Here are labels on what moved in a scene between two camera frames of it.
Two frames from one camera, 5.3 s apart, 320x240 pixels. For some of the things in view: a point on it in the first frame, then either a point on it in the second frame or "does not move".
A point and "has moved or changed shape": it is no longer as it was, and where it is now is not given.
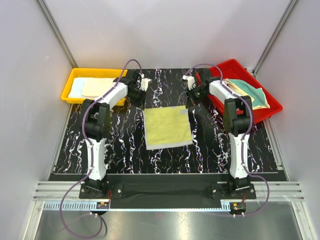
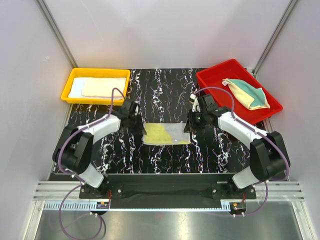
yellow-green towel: (166, 127) has moved or changed shape
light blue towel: (76, 87) does not move
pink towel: (96, 87) does not move
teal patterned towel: (241, 88) does not move
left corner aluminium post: (52, 25) does not move
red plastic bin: (234, 69) does not move
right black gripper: (191, 101) → (190, 122)
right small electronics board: (237, 207) does not move
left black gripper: (140, 102) → (140, 129)
